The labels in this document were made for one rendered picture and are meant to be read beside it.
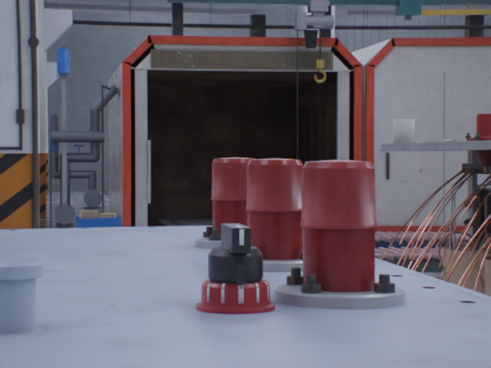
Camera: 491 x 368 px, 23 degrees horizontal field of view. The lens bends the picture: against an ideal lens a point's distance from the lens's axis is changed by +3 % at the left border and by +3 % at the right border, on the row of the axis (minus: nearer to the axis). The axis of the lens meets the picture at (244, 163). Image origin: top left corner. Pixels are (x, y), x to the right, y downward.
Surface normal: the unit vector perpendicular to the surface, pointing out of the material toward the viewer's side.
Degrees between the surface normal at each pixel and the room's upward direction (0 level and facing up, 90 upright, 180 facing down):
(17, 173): 90
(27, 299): 90
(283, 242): 91
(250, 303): 88
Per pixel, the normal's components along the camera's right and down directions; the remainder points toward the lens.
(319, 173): -0.55, -0.01
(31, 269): 0.68, 0.00
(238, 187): 0.21, -0.01
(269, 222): -0.28, 0.02
